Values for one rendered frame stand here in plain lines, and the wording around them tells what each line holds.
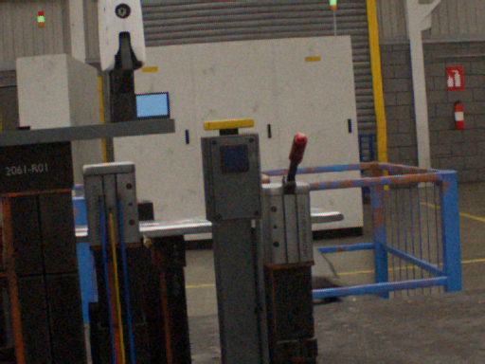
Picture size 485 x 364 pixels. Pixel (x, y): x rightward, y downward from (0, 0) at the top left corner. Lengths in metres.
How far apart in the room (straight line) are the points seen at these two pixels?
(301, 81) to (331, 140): 0.65
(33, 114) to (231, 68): 1.99
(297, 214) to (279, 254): 0.06
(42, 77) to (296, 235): 8.10
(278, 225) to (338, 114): 8.15
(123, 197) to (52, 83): 8.05
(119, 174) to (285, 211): 0.25
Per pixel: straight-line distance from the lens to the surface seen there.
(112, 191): 1.39
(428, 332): 2.04
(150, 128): 1.20
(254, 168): 1.26
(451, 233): 3.50
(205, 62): 9.43
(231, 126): 1.25
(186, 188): 9.41
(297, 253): 1.44
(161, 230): 1.52
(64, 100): 9.41
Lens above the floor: 1.15
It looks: 3 degrees down
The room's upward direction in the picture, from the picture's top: 4 degrees counter-clockwise
